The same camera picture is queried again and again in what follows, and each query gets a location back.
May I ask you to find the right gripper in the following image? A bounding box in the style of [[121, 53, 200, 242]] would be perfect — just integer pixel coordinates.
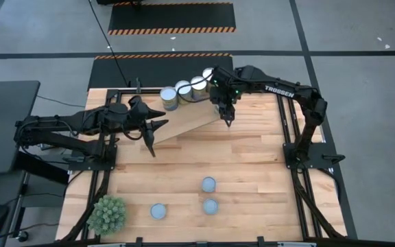
[[210, 81, 239, 127]]

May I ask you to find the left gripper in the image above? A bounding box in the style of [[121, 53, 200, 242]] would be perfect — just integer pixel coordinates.
[[125, 95, 170, 138]]

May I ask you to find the peas can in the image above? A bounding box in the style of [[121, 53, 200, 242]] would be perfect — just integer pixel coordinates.
[[159, 86, 179, 112]]

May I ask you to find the carrots can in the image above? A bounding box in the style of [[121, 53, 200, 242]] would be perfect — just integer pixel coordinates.
[[174, 80, 193, 105]]

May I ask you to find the peaches can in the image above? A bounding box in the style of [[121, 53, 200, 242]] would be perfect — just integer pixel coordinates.
[[189, 75, 208, 101]]

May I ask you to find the green oranges can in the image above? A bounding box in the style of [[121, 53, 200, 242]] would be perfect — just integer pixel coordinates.
[[202, 67, 215, 83]]

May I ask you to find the short tomatoes can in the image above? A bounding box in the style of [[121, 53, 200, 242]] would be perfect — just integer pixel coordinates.
[[201, 176, 217, 193]]

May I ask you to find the light green dotted can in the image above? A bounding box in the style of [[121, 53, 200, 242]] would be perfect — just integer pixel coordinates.
[[149, 202, 168, 220]]

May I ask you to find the teal tuna fish can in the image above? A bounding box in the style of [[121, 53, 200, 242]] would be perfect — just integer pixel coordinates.
[[202, 198, 220, 216]]

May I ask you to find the black hazard-striped floor mat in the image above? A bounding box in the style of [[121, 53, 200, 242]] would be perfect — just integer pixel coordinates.
[[107, 1, 237, 36], [87, 52, 235, 91]]

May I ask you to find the green artificial plant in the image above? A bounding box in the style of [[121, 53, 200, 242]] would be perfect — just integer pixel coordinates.
[[86, 194, 128, 237]]

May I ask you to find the black aluminium table frame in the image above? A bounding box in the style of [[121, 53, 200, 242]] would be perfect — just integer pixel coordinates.
[[60, 87, 348, 247]]

